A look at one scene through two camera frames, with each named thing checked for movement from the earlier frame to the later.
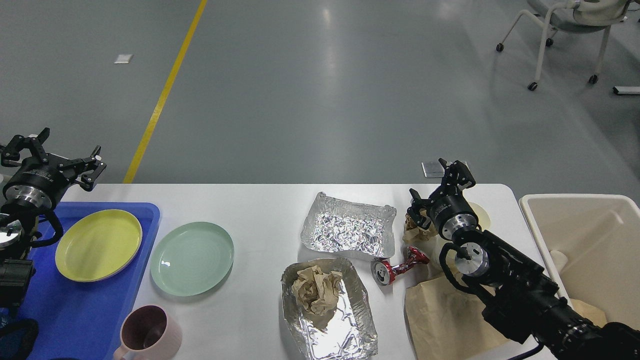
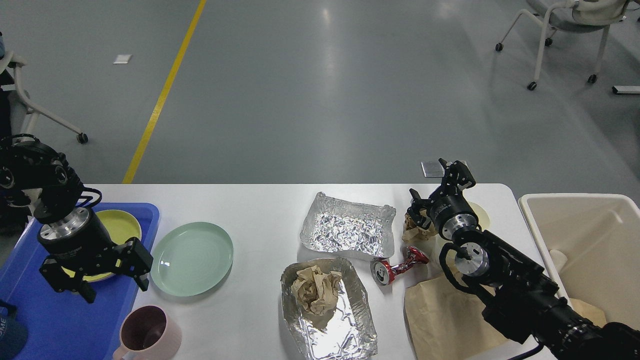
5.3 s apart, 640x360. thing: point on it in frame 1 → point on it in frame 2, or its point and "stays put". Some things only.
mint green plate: x=191 y=259 stays put
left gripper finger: x=91 y=168 → x=61 y=280
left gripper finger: x=20 y=147 → x=132 y=258
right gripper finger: x=457 y=177 stays put
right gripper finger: x=414 y=213 stays put
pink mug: x=148 y=332 stays put
